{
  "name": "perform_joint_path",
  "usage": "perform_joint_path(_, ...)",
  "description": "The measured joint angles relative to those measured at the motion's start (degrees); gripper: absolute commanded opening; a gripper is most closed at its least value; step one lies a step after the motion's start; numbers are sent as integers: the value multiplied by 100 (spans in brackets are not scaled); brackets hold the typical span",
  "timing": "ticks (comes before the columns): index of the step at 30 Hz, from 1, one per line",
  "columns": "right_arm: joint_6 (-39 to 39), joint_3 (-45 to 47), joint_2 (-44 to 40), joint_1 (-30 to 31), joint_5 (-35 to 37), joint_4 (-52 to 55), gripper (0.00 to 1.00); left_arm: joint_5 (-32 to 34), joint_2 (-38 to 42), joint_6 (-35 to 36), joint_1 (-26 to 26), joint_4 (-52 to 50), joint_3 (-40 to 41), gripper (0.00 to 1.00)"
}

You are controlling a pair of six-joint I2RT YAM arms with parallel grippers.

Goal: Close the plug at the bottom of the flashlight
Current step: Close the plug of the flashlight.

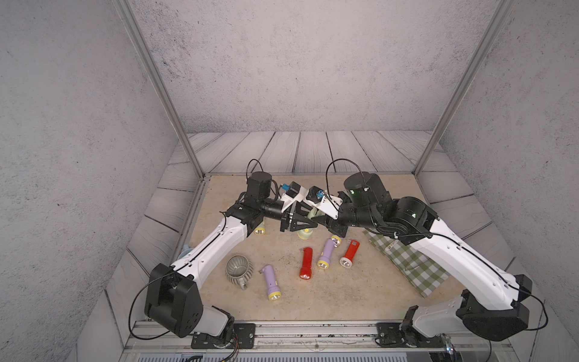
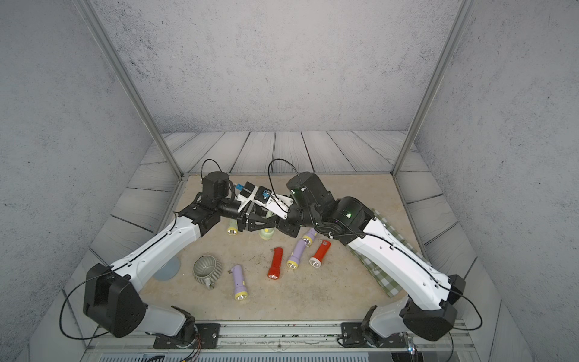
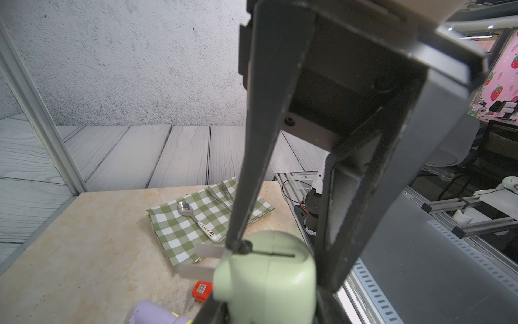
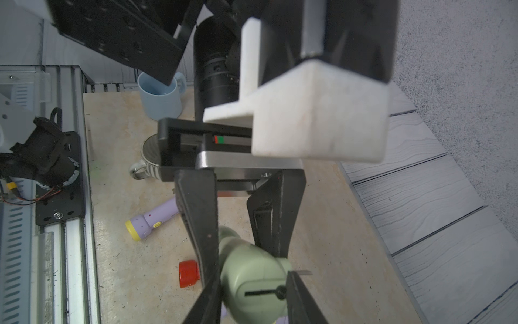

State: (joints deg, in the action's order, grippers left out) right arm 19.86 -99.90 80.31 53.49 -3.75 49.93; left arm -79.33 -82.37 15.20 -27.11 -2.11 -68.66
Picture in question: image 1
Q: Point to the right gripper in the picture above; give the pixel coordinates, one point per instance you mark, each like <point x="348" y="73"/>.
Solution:
<point x="331" y="224"/>

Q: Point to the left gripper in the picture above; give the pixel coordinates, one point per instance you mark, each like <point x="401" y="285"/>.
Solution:
<point x="286" y="219"/>

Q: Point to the green flashlight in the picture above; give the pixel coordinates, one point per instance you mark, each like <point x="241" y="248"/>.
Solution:
<point x="305" y="234"/>
<point x="260" y="229"/>

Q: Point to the red flashlight all red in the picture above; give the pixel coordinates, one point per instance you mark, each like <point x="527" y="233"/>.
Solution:
<point x="306" y="269"/>

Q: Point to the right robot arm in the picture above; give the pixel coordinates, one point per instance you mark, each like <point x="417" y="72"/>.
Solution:
<point x="491" y="304"/>

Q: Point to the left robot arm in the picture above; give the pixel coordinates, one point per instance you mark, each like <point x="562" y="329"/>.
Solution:
<point x="172" y="295"/>

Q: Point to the purple flashlight upper right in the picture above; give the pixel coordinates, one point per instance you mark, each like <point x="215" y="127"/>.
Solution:
<point x="336" y="240"/>

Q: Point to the purple flashlight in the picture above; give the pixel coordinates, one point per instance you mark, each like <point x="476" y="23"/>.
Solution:
<point x="336" y="240"/>
<point x="273" y="289"/>
<point x="326" y="254"/>

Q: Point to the red flashlight white rim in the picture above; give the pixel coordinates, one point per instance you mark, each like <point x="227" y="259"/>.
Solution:
<point x="347" y="260"/>

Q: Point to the purple flashlight middle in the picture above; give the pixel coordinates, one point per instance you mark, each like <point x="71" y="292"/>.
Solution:
<point x="326" y="254"/>

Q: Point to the purple flashlight left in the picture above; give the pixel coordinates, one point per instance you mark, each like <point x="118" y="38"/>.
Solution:
<point x="273" y="289"/>

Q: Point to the green checkered cloth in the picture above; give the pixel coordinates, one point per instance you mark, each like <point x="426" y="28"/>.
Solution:
<point x="423" y="273"/>

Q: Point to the light blue mug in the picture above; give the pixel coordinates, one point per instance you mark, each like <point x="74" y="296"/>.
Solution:
<point x="184" y="252"/>

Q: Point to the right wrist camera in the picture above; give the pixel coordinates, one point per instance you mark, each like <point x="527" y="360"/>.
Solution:
<point x="321" y="200"/>

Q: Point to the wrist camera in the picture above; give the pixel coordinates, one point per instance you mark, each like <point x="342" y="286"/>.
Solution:
<point x="294" y="194"/>
<point x="321" y="200"/>

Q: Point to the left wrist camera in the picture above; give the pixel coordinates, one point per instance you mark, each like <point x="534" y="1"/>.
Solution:
<point x="294" y="194"/>

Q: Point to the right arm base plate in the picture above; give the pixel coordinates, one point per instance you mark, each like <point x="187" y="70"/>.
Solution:
<point x="402" y="335"/>

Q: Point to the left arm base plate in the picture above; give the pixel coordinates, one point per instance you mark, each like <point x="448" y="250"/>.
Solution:
<point x="240" y="335"/>

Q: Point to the aluminium mounting rail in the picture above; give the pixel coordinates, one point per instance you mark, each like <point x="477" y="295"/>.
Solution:
<point x="312" y="341"/>

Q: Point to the left aluminium frame post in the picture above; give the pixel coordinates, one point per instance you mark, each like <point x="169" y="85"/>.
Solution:
<point x="136" y="36"/>

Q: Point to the aluminium frame post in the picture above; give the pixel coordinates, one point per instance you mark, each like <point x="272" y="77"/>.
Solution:
<point x="136" y="36"/>
<point x="497" y="22"/>

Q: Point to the right aluminium frame post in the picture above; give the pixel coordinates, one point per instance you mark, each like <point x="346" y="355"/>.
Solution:
<point x="497" y="22"/>

